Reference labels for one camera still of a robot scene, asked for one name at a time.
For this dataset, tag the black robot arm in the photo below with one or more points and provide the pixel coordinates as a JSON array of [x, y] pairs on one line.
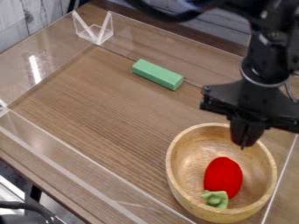
[[271, 61]]

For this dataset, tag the clear acrylic tray wall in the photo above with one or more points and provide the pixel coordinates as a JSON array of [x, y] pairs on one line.
[[87, 188]]

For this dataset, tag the clear acrylic corner bracket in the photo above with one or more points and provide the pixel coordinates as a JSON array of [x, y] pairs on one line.
[[94, 33]]

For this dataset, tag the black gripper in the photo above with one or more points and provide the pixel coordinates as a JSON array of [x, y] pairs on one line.
[[265, 106]]

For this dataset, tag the red plush strawberry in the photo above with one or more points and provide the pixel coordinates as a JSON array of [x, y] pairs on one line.
[[222, 182]]

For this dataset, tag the wooden bowl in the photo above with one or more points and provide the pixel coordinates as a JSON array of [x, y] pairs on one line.
[[191, 151]]

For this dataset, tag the green rectangular block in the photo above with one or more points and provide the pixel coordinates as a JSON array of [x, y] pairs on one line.
[[159, 75]]

